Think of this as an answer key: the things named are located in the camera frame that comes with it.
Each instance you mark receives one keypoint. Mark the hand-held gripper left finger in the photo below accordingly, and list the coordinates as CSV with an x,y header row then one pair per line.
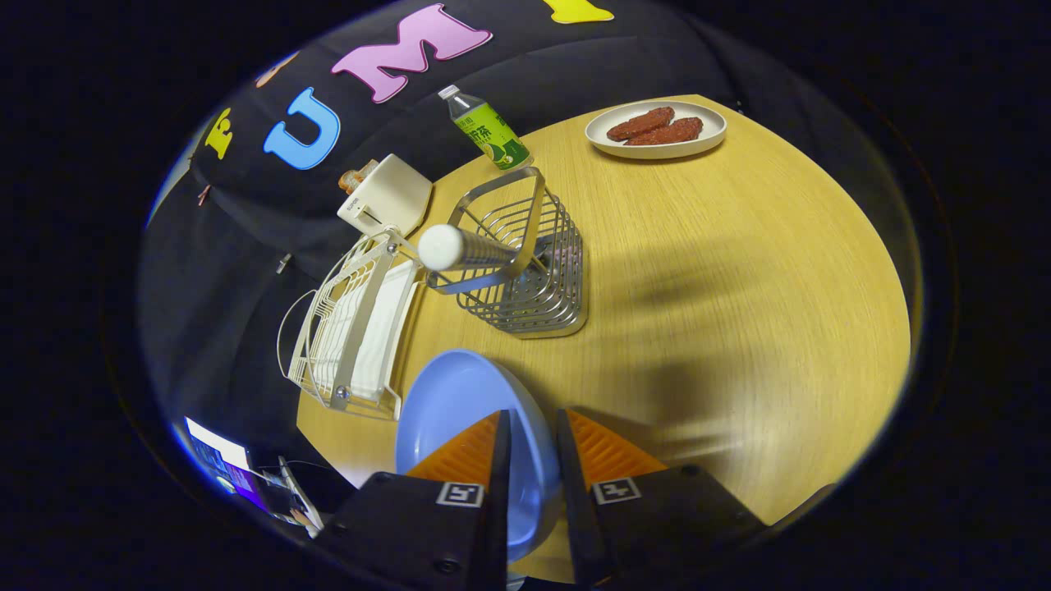
x,y
499,509

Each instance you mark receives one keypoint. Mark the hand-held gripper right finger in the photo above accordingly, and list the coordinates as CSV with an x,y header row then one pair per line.
x,y
575,509

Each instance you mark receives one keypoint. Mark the blue plate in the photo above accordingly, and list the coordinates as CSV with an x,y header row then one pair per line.
x,y
460,394

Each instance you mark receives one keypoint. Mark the cream plate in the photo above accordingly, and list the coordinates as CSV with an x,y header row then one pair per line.
x,y
657,150

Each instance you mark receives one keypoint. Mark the white drip tray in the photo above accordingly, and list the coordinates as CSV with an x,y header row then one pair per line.
x,y
382,336

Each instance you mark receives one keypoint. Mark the white side desk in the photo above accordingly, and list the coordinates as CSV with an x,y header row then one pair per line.
x,y
287,492

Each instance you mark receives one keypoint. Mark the computer monitor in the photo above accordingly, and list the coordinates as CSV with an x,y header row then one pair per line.
x,y
215,460

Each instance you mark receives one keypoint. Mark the white toaster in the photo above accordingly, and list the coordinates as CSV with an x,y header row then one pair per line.
x,y
394,193

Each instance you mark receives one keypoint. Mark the toast bread slice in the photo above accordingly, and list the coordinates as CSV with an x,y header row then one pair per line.
x,y
355,178

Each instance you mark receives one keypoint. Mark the black backdrop cloth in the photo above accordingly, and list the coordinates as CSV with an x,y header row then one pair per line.
x,y
246,246

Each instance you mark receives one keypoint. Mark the green label drink bottle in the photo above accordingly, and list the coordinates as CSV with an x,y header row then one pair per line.
x,y
493,135

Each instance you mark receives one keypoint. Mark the red-brown meat piece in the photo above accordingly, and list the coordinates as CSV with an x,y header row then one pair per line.
x,y
640,123
669,133

